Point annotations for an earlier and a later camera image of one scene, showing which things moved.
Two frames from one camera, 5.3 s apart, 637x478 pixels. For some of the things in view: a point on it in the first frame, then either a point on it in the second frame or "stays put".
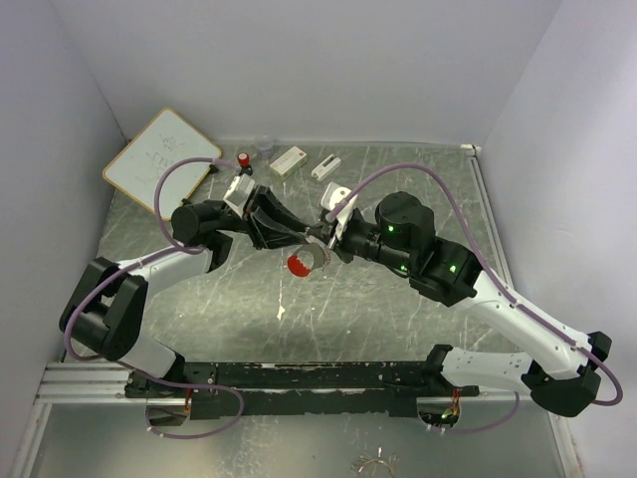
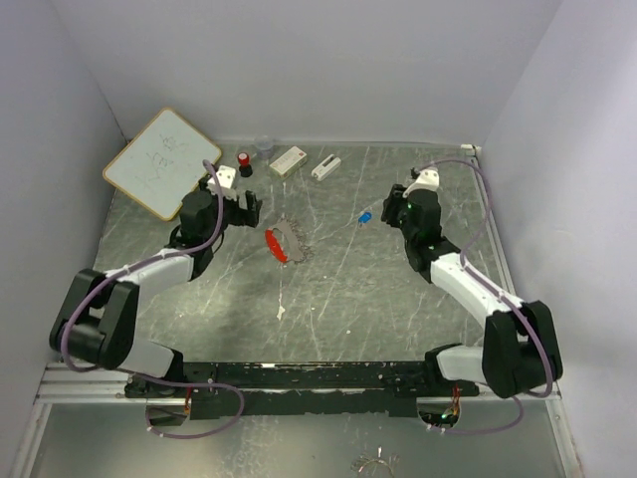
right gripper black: [340, 246] -> [392, 203]
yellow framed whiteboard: [164, 139] stays put
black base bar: [283, 390] stays put
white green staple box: [288, 163] stays put
